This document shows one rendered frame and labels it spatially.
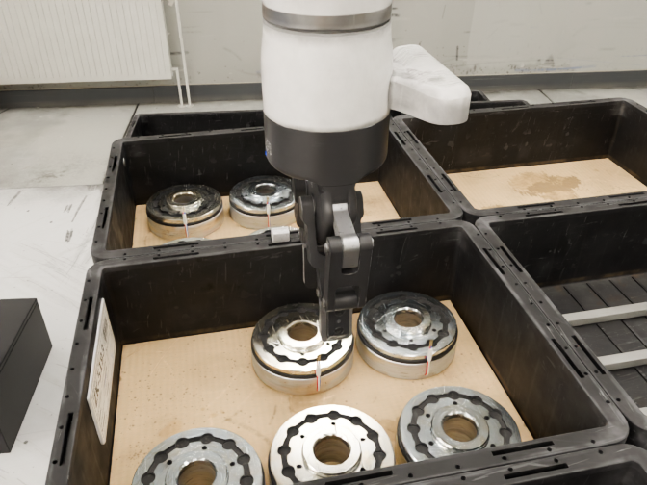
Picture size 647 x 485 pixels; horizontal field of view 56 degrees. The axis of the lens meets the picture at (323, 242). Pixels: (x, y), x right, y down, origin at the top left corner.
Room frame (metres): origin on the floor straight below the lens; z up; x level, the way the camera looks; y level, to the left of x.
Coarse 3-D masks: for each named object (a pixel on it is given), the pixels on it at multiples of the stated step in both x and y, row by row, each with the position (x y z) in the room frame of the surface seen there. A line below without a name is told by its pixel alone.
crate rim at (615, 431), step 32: (416, 224) 0.55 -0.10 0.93; (448, 224) 0.55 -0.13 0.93; (160, 256) 0.49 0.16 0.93; (192, 256) 0.49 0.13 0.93; (224, 256) 0.50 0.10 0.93; (480, 256) 0.50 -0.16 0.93; (96, 288) 0.44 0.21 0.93; (512, 288) 0.44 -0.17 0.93; (544, 320) 0.40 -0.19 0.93; (576, 384) 0.33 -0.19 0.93; (64, 416) 0.29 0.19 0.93; (608, 416) 0.29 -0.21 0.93; (64, 448) 0.28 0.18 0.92; (512, 448) 0.27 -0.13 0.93; (544, 448) 0.26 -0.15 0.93; (576, 448) 0.26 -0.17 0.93; (64, 480) 0.24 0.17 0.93; (320, 480) 0.24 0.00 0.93; (352, 480) 0.24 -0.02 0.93; (384, 480) 0.24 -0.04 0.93; (416, 480) 0.24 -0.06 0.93
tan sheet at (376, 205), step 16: (368, 192) 0.80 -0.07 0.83; (384, 192) 0.80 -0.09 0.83; (144, 208) 0.76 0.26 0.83; (224, 208) 0.76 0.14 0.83; (368, 208) 0.76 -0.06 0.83; (384, 208) 0.76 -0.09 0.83; (144, 224) 0.71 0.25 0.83; (224, 224) 0.71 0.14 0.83; (144, 240) 0.67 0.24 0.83; (160, 240) 0.67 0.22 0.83
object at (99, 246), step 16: (240, 128) 0.81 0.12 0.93; (256, 128) 0.81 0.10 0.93; (112, 144) 0.76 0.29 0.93; (128, 144) 0.77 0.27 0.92; (400, 144) 0.76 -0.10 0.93; (112, 160) 0.71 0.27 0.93; (416, 160) 0.71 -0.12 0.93; (112, 176) 0.66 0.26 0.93; (432, 176) 0.66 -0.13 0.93; (112, 192) 0.62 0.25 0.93; (448, 192) 0.62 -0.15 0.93; (112, 208) 0.59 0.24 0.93; (448, 208) 0.59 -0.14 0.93; (96, 224) 0.55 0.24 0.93; (368, 224) 0.55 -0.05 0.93; (384, 224) 0.55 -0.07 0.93; (400, 224) 0.55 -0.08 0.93; (96, 240) 0.52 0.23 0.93; (208, 240) 0.52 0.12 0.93; (224, 240) 0.52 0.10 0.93; (240, 240) 0.52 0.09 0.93; (256, 240) 0.53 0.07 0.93; (96, 256) 0.49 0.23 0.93; (112, 256) 0.49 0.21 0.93; (128, 256) 0.49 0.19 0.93
